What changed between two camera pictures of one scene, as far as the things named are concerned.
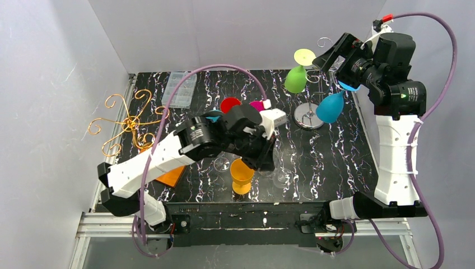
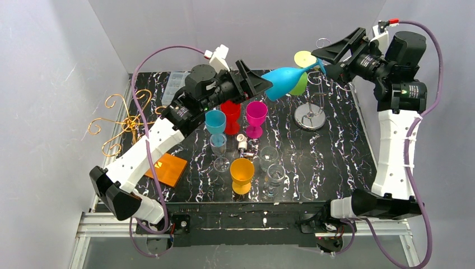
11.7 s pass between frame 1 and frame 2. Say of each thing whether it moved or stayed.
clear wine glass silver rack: moved
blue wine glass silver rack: moved
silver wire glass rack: stayed
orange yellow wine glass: stayed
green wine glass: stayed
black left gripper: moved
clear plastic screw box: stayed
